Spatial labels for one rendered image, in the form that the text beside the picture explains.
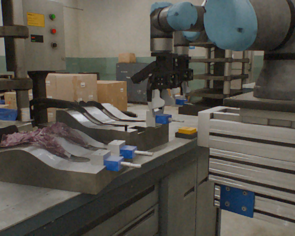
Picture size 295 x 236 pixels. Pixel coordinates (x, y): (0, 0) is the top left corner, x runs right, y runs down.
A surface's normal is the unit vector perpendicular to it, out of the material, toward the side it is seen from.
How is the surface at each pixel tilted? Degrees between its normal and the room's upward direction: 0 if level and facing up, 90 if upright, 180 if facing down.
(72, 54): 90
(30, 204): 0
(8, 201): 0
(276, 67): 72
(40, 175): 90
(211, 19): 97
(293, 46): 91
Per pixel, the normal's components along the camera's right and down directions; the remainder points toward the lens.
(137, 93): -0.51, 0.15
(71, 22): 0.85, 0.10
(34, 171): -0.30, 0.17
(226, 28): -0.89, 0.18
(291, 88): -0.34, -0.14
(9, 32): 0.32, 0.17
